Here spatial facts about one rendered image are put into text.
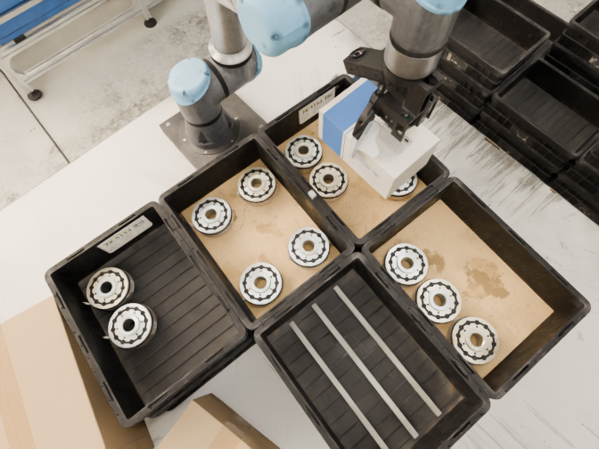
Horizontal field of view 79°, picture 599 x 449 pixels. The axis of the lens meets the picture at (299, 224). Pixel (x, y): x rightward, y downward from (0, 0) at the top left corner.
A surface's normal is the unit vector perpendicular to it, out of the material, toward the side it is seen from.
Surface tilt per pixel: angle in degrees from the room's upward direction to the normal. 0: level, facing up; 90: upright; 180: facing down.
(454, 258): 0
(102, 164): 0
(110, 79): 0
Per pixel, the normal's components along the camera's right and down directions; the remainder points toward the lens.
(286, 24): 0.57, 0.51
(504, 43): -0.04, -0.34
